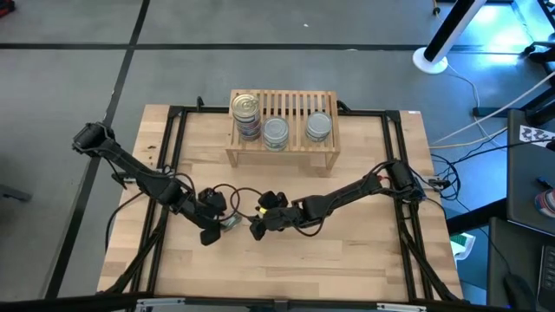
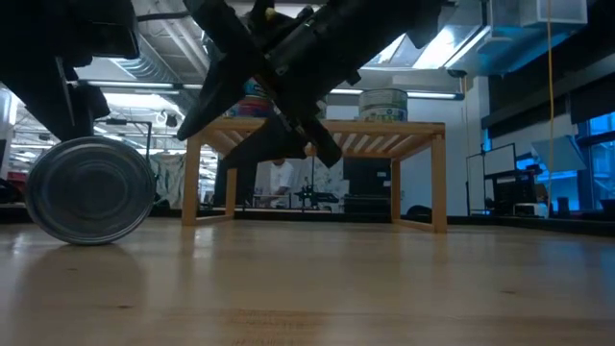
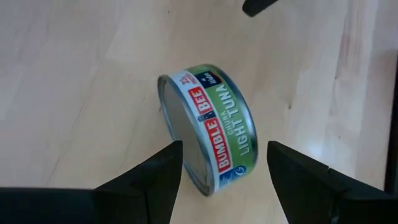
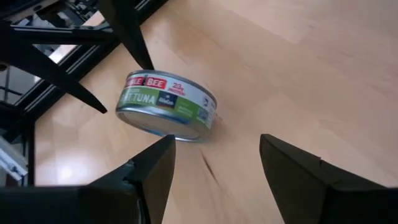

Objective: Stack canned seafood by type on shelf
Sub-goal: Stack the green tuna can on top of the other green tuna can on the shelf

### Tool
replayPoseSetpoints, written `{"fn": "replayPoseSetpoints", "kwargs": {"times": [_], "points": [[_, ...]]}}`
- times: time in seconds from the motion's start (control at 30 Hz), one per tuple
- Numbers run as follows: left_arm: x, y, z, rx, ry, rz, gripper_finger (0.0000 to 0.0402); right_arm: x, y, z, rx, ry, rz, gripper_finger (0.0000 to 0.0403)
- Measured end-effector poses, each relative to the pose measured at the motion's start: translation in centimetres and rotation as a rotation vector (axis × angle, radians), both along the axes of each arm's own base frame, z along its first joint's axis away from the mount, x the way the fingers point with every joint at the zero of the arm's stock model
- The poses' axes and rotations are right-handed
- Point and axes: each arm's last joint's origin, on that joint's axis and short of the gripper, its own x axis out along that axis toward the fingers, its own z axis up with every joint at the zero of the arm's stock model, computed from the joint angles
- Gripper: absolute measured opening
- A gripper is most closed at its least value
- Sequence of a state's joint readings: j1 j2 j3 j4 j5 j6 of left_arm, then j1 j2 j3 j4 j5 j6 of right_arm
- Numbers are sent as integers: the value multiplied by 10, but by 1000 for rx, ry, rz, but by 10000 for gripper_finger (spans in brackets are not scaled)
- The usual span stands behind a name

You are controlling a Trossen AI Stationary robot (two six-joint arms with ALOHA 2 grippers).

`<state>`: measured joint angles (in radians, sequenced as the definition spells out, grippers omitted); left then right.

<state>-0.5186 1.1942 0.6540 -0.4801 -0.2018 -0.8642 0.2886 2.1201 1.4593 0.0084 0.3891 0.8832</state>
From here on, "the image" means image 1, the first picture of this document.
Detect white fiducial marker sheet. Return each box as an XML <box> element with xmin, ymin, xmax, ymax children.
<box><xmin>519</xmin><ymin>124</ymin><xmax>555</xmax><ymax>148</ymax></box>

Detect black aluminium table frame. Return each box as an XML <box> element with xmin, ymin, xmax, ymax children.
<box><xmin>100</xmin><ymin>95</ymin><xmax>464</xmax><ymax>303</ymax></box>

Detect black office chair base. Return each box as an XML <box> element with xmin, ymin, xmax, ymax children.
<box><xmin>522</xmin><ymin>41</ymin><xmax>555</xmax><ymax>64</ymax></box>

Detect black keyboard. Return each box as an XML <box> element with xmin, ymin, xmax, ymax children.
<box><xmin>537</xmin><ymin>244</ymin><xmax>555</xmax><ymax>300</ymax></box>

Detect grey chair foot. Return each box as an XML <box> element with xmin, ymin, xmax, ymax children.
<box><xmin>0</xmin><ymin>185</ymin><xmax>32</xmax><ymax>203</ymax></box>

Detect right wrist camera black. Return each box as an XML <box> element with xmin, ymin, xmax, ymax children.
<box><xmin>258</xmin><ymin>190</ymin><xmax>290</xmax><ymax>211</ymax></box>

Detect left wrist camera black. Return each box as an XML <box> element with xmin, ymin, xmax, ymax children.
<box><xmin>198</xmin><ymin>187</ymin><xmax>228</xmax><ymax>213</ymax></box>

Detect dark grey desk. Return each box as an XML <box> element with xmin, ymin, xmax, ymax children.
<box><xmin>506</xmin><ymin>108</ymin><xmax>555</xmax><ymax>237</ymax></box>

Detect cream thick cable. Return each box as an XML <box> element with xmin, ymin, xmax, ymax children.
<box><xmin>428</xmin><ymin>68</ymin><xmax>555</xmax><ymax>151</ymax></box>

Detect black desk foot bar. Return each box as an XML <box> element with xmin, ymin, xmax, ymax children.
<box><xmin>445</xmin><ymin>197</ymin><xmax>509</xmax><ymax>236</ymax></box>

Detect white fan stand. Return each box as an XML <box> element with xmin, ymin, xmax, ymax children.
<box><xmin>411</xmin><ymin>0</ymin><xmax>489</xmax><ymax>75</ymax></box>

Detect silver aluminium rail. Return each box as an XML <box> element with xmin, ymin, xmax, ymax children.
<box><xmin>135</xmin><ymin>296</ymin><xmax>186</xmax><ymax>312</ymax></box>
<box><xmin>375</xmin><ymin>302</ymin><xmax>428</xmax><ymax>312</ymax></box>

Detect colourful tape rolls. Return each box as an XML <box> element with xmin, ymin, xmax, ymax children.
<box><xmin>533</xmin><ymin>187</ymin><xmax>555</xmax><ymax>218</ymax></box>

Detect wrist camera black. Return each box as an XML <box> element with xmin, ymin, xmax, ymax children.
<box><xmin>198</xmin><ymin>187</ymin><xmax>228</xmax><ymax>213</ymax></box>
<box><xmin>258</xmin><ymin>190</ymin><xmax>290</xmax><ymax>211</ymax></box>

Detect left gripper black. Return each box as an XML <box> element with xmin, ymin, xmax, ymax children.
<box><xmin>190</xmin><ymin>202</ymin><xmax>235</xmax><ymax>247</ymax></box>

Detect black computer mouse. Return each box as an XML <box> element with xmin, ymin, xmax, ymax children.
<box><xmin>502</xmin><ymin>273</ymin><xmax>537</xmax><ymax>311</ymax></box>

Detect black desk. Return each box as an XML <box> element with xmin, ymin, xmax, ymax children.
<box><xmin>486</xmin><ymin>216</ymin><xmax>555</xmax><ymax>312</ymax></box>

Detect white green box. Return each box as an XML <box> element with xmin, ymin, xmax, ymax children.
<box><xmin>449</xmin><ymin>232</ymin><xmax>477</xmax><ymax>261</ymax></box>

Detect wooden slatted shelf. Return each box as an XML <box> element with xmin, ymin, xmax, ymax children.
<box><xmin>224</xmin><ymin>88</ymin><xmax>341</xmax><ymax>177</ymax></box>

